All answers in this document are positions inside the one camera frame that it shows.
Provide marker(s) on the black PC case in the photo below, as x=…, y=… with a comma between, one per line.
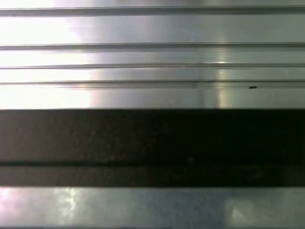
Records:
x=152, y=136

